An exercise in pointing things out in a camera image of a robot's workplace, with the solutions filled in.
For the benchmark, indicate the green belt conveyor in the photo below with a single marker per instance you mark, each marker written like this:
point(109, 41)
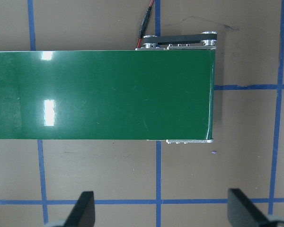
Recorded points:
point(109, 94)

